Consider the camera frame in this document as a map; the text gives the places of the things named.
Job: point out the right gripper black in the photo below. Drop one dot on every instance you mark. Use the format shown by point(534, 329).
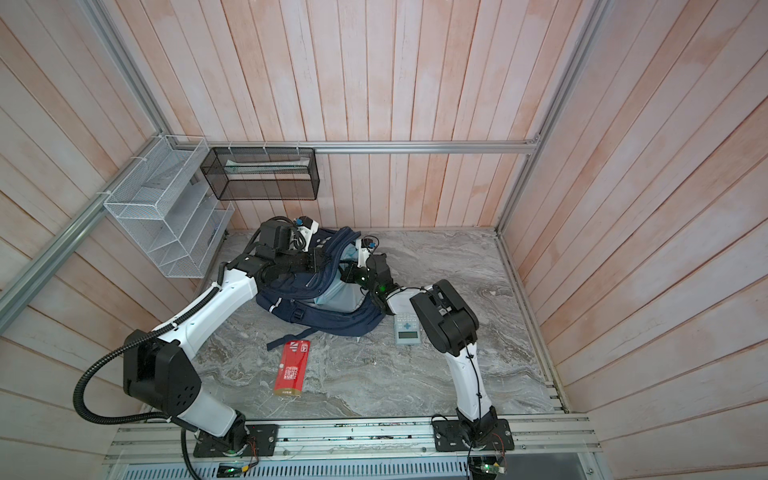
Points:
point(354, 272)

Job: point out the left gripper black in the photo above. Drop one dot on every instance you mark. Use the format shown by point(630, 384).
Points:
point(315, 265)

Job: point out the navy blue student backpack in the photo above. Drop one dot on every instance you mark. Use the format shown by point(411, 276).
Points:
point(330, 301)

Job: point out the light green calculator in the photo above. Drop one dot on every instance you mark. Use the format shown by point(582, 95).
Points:
point(407, 329)

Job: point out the red rectangular box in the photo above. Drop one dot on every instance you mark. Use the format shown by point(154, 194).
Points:
point(292, 368)

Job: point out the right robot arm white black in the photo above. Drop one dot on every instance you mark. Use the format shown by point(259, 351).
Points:
point(450, 325)

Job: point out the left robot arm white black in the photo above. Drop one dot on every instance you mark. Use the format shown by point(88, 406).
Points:
point(158, 367)

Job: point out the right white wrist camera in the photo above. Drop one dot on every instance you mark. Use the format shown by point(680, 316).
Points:
point(365, 246)

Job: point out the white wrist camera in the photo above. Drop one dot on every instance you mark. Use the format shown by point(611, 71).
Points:
point(307, 228)
point(365, 246)

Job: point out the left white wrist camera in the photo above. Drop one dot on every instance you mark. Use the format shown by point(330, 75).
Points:
point(307, 228)

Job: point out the black mesh wall basket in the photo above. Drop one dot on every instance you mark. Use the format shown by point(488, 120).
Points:
point(262, 173)

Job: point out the white wire mesh shelf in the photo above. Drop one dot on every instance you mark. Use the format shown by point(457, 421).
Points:
point(167, 207)

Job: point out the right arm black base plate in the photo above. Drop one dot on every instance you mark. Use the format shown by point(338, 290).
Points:
point(457, 436)

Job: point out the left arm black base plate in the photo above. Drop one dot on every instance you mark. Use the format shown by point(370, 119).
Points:
point(252, 441)

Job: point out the horizontal aluminium wall rail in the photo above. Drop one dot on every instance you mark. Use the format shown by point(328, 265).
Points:
point(392, 147)

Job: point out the aluminium front rail frame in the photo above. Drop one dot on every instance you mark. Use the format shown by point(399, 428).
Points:
point(373, 448)

